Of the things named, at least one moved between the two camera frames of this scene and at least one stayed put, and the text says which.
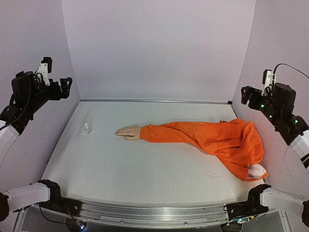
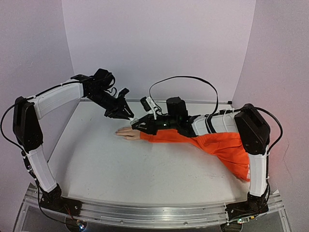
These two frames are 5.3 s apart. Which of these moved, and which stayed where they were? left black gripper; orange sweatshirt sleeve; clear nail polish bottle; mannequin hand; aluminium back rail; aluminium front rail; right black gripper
Moved: right black gripper; left black gripper; clear nail polish bottle
Stayed: mannequin hand; aluminium front rail; orange sweatshirt sleeve; aluminium back rail
